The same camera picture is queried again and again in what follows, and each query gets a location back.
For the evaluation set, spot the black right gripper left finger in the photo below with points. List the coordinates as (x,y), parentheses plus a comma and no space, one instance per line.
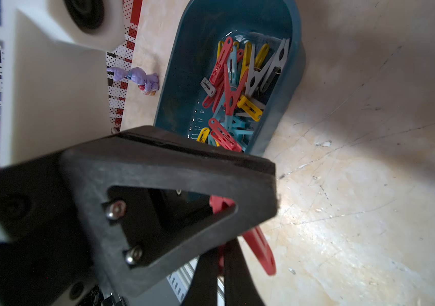
(203,288)

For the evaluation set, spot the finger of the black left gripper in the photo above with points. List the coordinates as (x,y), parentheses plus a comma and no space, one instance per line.
(143,201)

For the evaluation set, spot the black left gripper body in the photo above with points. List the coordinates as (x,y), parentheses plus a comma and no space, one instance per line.
(44,254)

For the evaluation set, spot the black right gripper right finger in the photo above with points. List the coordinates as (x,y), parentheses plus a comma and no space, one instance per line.
(239,286)

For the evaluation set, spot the dark teal storage box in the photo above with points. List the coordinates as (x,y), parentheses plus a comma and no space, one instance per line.
(202,26)

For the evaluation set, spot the yellow clothespin front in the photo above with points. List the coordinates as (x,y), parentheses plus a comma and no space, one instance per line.
(250,108)

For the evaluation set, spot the yellow clothespin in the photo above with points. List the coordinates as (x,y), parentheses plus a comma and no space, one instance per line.
(261,56)
(203,135)
(246,58)
(250,108)

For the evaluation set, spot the red clothespin front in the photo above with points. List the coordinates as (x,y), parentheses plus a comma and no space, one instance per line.
(217,72)

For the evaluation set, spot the grey clothespin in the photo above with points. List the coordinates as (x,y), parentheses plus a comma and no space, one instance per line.
(255,76)
(277,63)
(208,87)

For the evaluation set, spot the teal clothespin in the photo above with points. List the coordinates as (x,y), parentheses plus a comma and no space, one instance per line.
(232,67)
(240,129)

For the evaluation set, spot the purple small toy figure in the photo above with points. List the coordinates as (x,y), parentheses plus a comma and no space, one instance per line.
(147,83)

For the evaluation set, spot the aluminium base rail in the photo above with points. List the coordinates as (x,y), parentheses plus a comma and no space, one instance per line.
(180,281)

